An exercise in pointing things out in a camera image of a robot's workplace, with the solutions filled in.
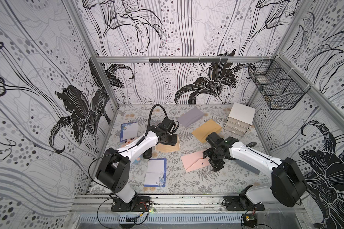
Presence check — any pink plush doll toy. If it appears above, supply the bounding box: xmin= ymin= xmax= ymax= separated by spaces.
xmin=121 ymin=138 xmax=142 ymax=164

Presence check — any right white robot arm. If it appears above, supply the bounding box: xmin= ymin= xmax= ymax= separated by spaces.
xmin=203 ymin=132 xmax=308 ymax=210

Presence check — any pink envelope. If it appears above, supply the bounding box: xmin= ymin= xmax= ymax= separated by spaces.
xmin=181 ymin=151 xmax=210 ymax=173

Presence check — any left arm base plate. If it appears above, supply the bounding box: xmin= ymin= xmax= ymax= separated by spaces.
xmin=111 ymin=196 xmax=152 ymax=212

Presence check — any black wire mesh basket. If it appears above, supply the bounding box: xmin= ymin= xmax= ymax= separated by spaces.
xmin=248 ymin=58 xmax=311 ymax=110

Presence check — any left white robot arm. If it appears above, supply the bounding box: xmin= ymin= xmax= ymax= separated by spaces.
xmin=96 ymin=104 xmax=179 ymax=204

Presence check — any white blue-bordered letter paper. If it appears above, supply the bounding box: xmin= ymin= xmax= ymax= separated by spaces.
xmin=144 ymin=158 xmax=167 ymax=188

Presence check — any white mini drawer cabinet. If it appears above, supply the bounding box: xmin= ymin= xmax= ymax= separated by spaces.
xmin=224 ymin=103 xmax=256 ymax=137

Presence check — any dark grey envelope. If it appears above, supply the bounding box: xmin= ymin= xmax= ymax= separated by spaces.
xmin=235 ymin=159 xmax=260 ymax=175

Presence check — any small electronics board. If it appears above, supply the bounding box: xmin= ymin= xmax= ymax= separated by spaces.
xmin=241 ymin=214 xmax=258 ymax=228

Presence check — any black bar on rail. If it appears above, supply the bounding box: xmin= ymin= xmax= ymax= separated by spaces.
xmin=149 ymin=58 xmax=228 ymax=63

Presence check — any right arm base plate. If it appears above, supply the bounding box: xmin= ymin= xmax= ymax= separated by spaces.
xmin=221 ymin=196 xmax=265 ymax=211

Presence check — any yellow kraft envelope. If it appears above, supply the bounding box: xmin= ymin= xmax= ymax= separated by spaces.
xmin=192 ymin=119 xmax=223 ymax=143

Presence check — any lilac grey envelope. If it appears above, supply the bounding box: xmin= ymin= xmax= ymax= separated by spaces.
xmin=177 ymin=107 xmax=204 ymax=127

